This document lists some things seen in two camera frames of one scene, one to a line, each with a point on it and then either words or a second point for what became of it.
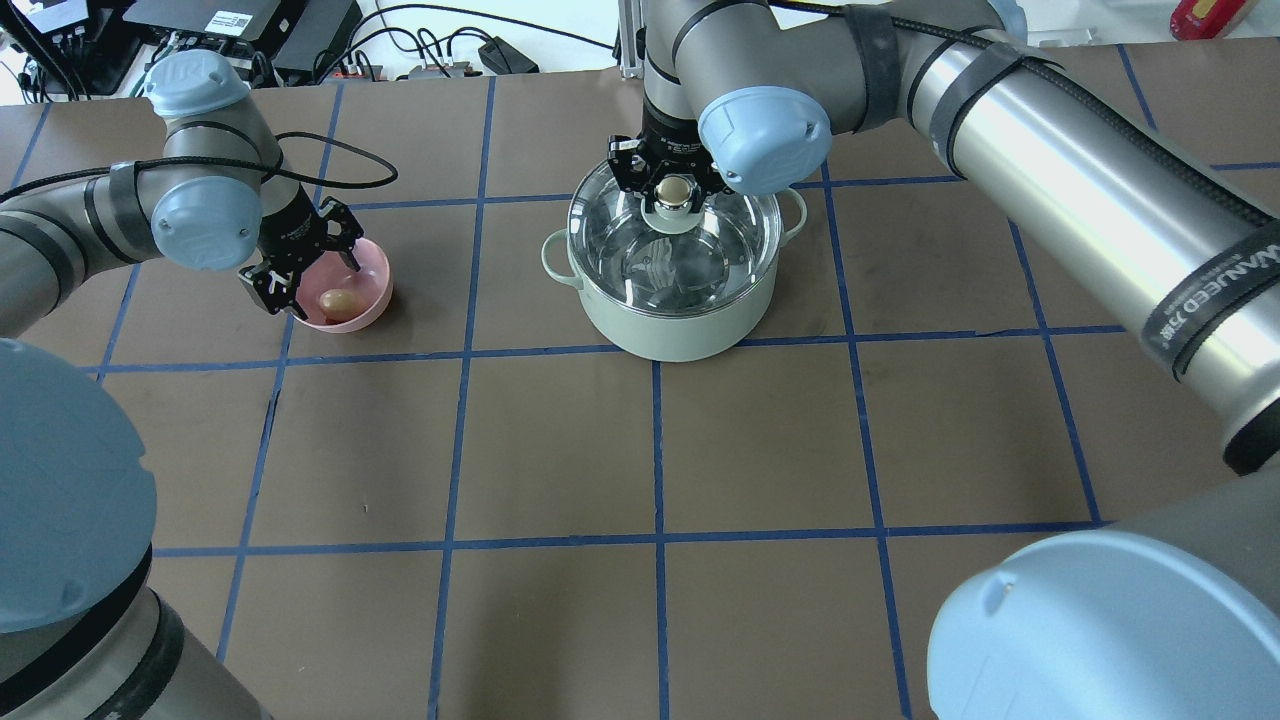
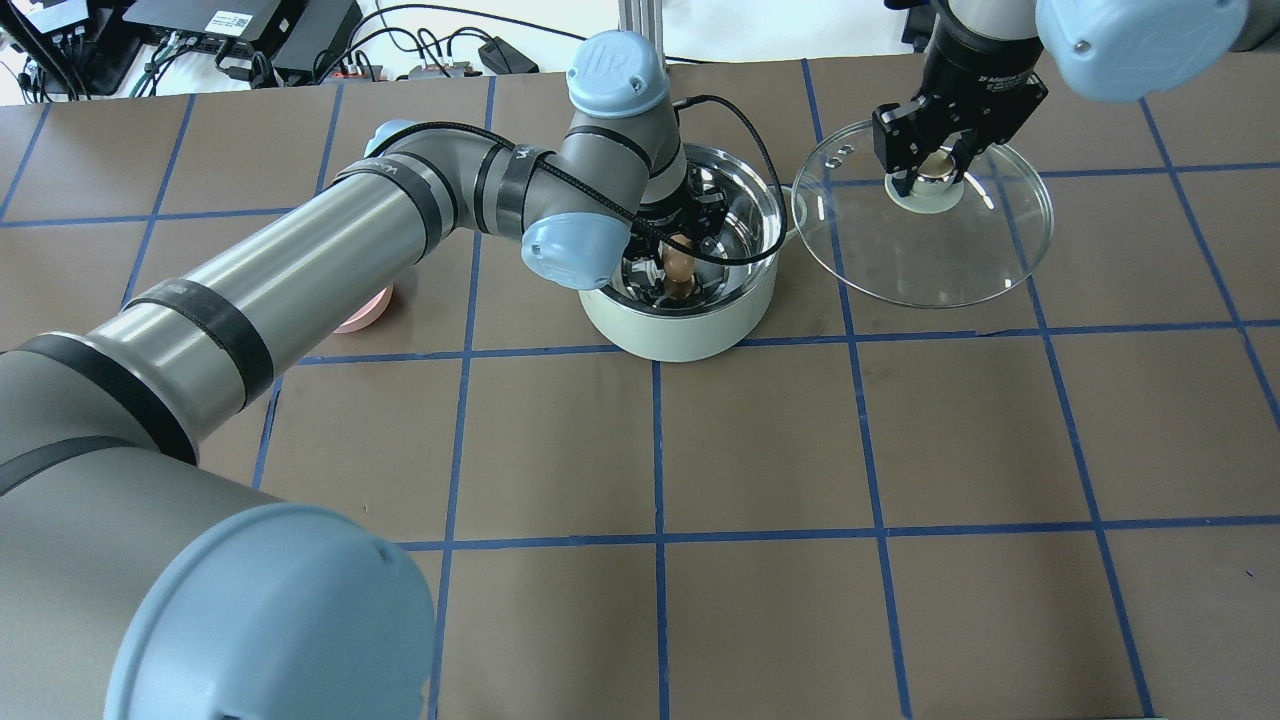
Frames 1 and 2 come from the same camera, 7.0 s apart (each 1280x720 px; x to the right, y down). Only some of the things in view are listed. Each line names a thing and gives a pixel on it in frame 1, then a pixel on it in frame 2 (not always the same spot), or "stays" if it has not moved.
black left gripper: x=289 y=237 to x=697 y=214
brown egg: x=339 y=304 to x=679 y=267
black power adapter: x=501 y=58 stays
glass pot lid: x=679 y=258 to x=940 y=245
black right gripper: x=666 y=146 to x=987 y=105
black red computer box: x=304 y=35 stays
